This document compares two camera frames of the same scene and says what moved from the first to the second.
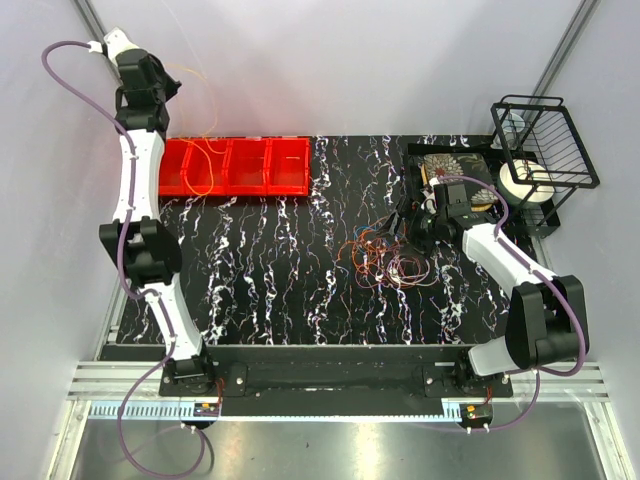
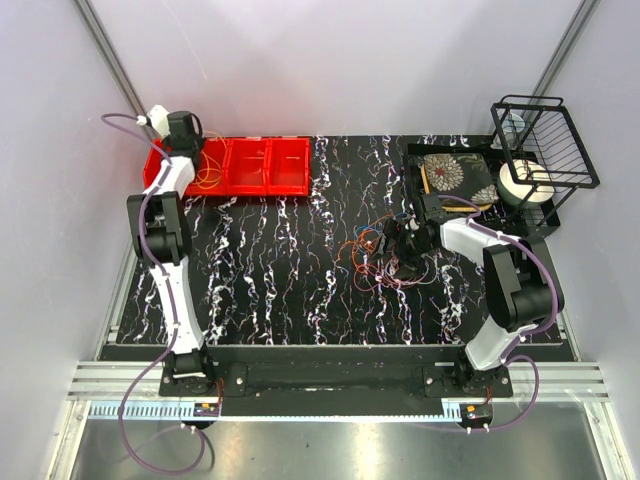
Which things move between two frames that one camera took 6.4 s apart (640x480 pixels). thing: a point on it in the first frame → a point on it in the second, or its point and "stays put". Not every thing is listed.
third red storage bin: (247, 167) stays put
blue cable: (365, 226) stays put
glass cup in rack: (512, 128) stays put
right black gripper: (391, 226) → (412, 266)
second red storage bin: (207, 167) stays put
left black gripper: (170, 86) → (200, 142)
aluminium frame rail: (118, 381) stays put
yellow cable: (186, 139) → (211, 174)
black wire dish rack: (546, 156) stays put
